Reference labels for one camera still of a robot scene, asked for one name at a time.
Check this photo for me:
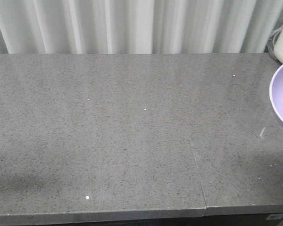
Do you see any white pleated curtain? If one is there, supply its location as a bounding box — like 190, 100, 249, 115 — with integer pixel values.
0, 0, 283, 54

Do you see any black disinfection cabinet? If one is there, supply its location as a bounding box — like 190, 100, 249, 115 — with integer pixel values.
68, 213, 283, 226

